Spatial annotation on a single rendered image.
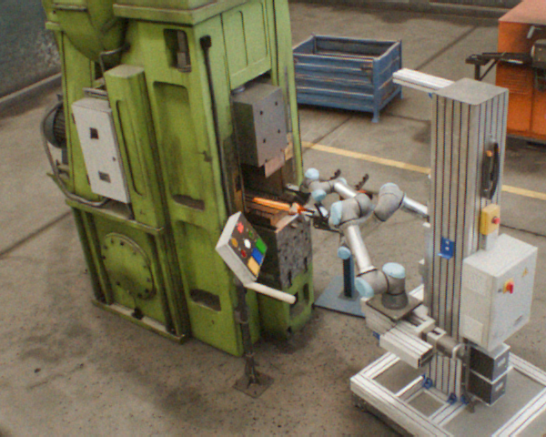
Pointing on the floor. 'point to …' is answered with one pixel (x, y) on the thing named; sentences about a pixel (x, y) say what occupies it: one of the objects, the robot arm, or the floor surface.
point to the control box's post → (245, 326)
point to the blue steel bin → (348, 72)
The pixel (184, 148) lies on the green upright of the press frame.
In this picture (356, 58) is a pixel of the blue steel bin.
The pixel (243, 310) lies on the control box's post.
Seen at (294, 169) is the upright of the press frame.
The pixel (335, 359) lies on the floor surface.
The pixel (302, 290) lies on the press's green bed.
